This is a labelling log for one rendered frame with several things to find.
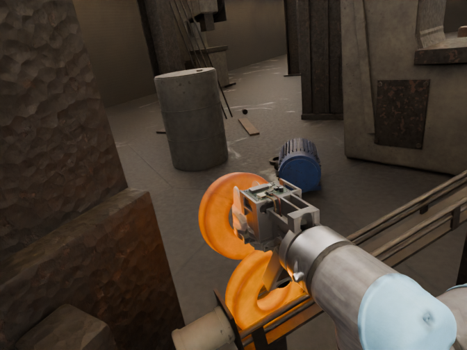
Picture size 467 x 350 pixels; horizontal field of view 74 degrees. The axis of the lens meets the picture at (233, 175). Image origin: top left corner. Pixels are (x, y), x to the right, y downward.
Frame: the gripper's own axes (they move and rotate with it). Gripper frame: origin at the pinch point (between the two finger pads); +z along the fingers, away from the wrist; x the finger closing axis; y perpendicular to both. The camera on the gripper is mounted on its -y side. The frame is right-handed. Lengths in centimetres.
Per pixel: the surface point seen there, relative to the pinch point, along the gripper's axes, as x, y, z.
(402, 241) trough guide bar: -28.5, -12.4, -10.8
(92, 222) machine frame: 24.2, 3.0, 3.6
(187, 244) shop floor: -10, -80, 118
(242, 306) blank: 5.8, -12.3, -9.8
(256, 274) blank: 2.7, -7.6, -9.5
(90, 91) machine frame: 19.2, 22.2, 12.4
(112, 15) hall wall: -67, 138, 804
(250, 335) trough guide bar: 5.2, -18.4, -10.2
